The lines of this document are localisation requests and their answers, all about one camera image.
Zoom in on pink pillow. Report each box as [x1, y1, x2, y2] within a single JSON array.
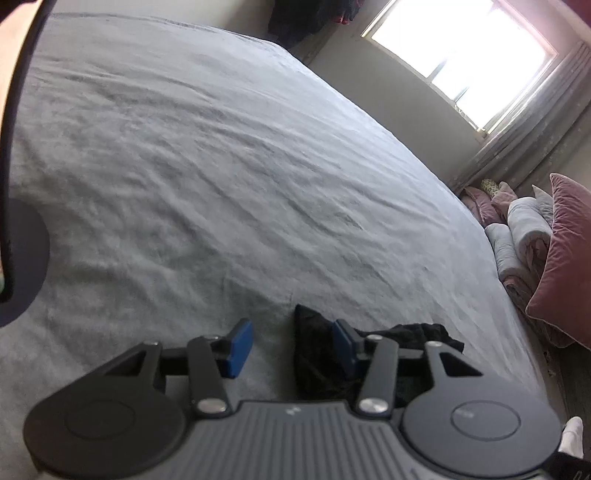
[[525, 173, 591, 352]]

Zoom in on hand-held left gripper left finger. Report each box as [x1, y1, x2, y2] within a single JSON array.
[[95, 318, 254, 418]]

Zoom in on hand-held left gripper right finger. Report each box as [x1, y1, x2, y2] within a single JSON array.
[[332, 318, 481, 418]]

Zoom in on person's left forearm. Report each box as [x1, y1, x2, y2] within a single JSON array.
[[0, 0, 41, 296]]

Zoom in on grey curtain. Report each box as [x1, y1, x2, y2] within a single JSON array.
[[450, 39, 591, 195]]

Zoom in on black garment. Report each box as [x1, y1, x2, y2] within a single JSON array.
[[293, 304, 465, 409]]

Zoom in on dark hanging clothes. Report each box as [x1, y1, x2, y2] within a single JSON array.
[[268, 0, 352, 47]]

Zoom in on folded pink grey quilt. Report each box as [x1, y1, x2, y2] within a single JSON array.
[[485, 185, 555, 319]]

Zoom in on small pink cushions on floor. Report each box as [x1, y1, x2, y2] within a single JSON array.
[[462, 182, 515, 227]]

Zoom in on window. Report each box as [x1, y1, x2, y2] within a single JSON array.
[[361, 0, 559, 134]]

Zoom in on person's white sock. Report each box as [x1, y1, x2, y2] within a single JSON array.
[[558, 415, 586, 460]]

